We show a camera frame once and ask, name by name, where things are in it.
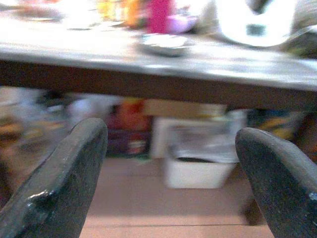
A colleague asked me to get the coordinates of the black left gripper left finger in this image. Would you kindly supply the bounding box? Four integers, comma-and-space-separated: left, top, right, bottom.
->
0, 117, 108, 238

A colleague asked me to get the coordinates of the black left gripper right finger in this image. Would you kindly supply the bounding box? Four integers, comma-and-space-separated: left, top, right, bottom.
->
235, 127, 317, 238

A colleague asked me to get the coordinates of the white plastic storage bin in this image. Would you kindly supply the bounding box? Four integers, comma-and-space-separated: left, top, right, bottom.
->
164, 146, 239, 189

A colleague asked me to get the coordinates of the red orange box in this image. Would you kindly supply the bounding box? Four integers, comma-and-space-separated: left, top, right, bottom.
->
118, 98, 150, 132

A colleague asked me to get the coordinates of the brown cardboard box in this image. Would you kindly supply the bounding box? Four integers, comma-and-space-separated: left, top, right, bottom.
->
144, 99, 227, 119

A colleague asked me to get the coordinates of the dark wooden dining table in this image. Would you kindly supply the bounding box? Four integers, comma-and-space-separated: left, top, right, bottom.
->
0, 14, 317, 225

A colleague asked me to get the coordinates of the orange yellow packaged item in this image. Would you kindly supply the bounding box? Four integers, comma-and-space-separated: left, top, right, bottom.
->
97, 0, 149, 27

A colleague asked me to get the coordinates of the purple plastic bowl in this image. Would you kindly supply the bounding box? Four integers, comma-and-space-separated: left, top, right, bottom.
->
167, 14, 199, 34

